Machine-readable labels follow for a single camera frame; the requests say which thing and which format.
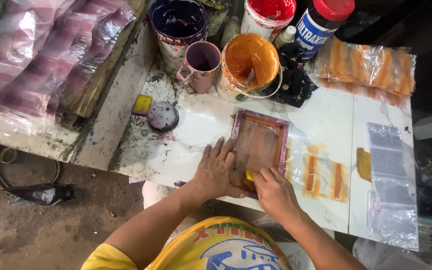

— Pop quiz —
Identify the person's left hand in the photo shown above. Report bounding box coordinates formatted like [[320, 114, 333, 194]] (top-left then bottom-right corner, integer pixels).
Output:
[[191, 136, 247, 200]]

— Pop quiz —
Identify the person's right hand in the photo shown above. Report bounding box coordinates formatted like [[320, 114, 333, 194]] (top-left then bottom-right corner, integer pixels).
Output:
[[251, 167, 304, 223]]

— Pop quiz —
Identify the purple wooden screen printing frame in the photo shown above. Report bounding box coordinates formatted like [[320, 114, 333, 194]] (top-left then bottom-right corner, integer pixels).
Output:
[[230, 108, 291, 200]]

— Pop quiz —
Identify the orange-striped clear plastic bag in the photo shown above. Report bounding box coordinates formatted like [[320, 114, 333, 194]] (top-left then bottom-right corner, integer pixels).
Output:
[[284, 138, 350, 206]]

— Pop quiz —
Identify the person's yellow shirt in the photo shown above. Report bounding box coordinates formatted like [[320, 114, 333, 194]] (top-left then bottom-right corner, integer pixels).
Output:
[[80, 216, 296, 270]]

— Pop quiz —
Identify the purple-stained round lid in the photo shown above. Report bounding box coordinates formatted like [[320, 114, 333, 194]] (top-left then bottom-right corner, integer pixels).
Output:
[[146, 101, 180, 132]]

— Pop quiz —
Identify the mustard-coloured scrap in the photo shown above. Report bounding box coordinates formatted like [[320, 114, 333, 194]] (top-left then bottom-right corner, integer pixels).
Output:
[[356, 147, 373, 183]]

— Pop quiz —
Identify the yellow sponge block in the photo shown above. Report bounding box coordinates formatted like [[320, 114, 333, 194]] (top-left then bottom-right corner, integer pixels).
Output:
[[132, 94, 153, 116]]

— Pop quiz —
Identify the pink mug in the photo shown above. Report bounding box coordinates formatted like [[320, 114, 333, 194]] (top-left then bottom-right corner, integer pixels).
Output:
[[175, 41, 222, 95]]

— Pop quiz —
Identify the stack of clear plastic bags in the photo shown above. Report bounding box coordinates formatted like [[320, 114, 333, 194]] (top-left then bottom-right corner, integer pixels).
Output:
[[365, 121, 420, 251]]

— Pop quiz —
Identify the black floral cloth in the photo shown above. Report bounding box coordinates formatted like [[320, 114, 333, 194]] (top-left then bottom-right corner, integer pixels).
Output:
[[264, 41, 319, 109]]

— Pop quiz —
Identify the orange paint bucket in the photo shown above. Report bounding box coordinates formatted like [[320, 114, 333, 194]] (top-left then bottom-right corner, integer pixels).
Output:
[[215, 32, 283, 104]]

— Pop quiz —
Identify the white plastic bag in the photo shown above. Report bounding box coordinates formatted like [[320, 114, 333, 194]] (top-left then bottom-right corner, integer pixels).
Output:
[[352, 236, 432, 270]]

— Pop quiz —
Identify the pale plastic bottle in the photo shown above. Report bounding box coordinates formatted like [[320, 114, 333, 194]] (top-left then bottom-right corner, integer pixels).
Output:
[[221, 16, 242, 49]]

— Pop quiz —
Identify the wooden board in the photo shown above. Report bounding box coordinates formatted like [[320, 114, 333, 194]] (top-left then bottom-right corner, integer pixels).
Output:
[[58, 0, 150, 119]]

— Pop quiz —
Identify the purple paint bucket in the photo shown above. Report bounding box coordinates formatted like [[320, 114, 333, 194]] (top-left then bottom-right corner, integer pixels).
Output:
[[147, 0, 209, 73]]

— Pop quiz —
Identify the pile of orange-printed plastic bags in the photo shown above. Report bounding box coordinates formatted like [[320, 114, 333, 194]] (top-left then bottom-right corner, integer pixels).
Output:
[[314, 35, 417, 108]]

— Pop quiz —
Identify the small white squeeze bottle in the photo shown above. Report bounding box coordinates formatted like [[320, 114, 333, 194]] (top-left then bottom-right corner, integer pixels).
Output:
[[274, 25, 298, 50]]

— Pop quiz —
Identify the dirty paint container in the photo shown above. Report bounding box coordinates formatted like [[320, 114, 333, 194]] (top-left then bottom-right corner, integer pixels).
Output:
[[200, 0, 232, 38]]

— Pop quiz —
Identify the red paint bucket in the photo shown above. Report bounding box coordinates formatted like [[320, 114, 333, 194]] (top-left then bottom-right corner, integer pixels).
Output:
[[240, 0, 298, 43]]

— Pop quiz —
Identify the blue-labelled bottle with red cap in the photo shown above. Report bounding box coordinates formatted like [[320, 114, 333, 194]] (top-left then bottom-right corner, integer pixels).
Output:
[[294, 0, 356, 59]]

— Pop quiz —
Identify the black plastic bag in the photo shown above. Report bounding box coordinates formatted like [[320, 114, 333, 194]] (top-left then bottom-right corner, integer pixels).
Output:
[[3, 182, 84, 206]]

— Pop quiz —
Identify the tape roll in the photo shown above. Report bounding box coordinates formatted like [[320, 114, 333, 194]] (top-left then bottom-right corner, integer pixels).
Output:
[[0, 147, 18, 165]]

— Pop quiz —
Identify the pile of purple-printed plastic bags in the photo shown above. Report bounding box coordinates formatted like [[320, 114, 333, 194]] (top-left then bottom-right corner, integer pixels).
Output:
[[0, 0, 137, 134]]

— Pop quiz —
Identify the black cable loop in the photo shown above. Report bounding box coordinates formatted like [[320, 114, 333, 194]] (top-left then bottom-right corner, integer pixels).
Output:
[[0, 157, 62, 189]]

